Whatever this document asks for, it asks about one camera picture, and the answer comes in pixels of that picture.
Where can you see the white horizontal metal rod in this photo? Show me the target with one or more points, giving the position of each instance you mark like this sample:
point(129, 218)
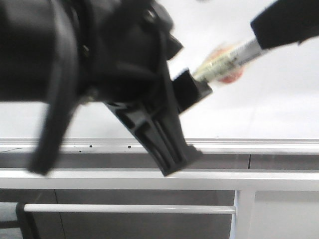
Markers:
point(161, 209)

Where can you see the white metal stand frame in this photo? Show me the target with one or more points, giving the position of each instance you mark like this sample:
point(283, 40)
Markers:
point(245, 184)

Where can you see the red round magnet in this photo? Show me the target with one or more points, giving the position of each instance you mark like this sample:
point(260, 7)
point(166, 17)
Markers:
point(235, 74)

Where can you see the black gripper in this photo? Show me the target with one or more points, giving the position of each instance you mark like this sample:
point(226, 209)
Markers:
point(126, 45)

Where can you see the white whiteboard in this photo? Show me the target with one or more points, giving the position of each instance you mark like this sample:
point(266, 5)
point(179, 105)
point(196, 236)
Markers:
point(276, 97)

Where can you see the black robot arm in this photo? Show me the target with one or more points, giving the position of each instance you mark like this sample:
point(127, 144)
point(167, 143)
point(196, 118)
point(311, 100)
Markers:
point(67, 52)

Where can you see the white whiteboard marker pen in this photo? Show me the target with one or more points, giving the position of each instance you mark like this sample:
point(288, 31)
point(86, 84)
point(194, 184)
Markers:
point(211, 70)

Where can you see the aluminium whiteboard tray rail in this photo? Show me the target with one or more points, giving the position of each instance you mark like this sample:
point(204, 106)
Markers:
point(207, 146)

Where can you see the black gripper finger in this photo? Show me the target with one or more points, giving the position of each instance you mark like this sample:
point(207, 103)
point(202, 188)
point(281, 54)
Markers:
point(145, 103)
point(286, 22)

